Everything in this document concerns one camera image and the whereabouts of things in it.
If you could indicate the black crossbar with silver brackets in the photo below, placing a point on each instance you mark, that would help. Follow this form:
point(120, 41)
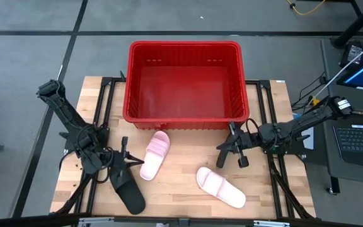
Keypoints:
point(181, 221)

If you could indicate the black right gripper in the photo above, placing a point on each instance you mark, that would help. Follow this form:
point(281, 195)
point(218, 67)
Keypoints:
point(247, 140)

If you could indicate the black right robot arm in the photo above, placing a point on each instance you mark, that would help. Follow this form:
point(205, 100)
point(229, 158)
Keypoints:
point(304, 121)

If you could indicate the black stand pole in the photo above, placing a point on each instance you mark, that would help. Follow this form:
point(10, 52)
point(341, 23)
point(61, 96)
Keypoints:
point(354, 26)

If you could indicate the black power adapter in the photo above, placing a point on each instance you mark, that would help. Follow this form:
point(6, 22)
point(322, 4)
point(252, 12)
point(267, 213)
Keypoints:
point(353, 52)

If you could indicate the black keyboard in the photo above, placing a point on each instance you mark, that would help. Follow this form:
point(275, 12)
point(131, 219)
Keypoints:
point(359, 142)

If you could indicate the red plastic bin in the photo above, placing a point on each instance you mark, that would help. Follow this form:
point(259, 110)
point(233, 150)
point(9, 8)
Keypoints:
point(184, 91)

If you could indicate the dark grey desk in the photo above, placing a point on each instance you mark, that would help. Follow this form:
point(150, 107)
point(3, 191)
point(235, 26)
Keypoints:
point(351, 176)

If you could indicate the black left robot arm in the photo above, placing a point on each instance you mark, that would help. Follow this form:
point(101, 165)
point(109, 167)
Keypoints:
point(65, 110)

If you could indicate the black slide sandal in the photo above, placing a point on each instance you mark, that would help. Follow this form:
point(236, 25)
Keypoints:
point(131, 195)

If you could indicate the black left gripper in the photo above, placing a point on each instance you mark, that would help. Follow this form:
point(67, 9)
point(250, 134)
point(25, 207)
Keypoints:
point(118, 160)

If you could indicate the pink slide sandal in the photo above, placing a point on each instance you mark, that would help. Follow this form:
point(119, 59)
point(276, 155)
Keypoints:
point(154, 154)
point(221, 187)

